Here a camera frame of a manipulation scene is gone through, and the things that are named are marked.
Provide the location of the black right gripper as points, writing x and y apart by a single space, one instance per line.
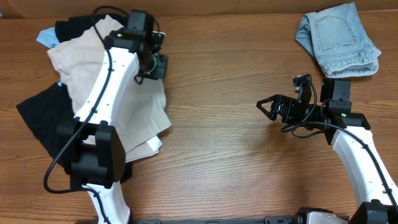
285 107

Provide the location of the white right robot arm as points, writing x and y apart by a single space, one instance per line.
349 134

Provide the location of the black garment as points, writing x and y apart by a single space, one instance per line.
43 112

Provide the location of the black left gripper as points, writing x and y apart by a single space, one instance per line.
160 66

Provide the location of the beige shorts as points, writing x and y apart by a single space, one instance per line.
78 61

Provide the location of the folded light blue jeans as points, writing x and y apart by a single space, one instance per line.
336 39

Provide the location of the light blue garment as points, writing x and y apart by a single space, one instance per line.
48 38

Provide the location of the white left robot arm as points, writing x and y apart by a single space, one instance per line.
92 154

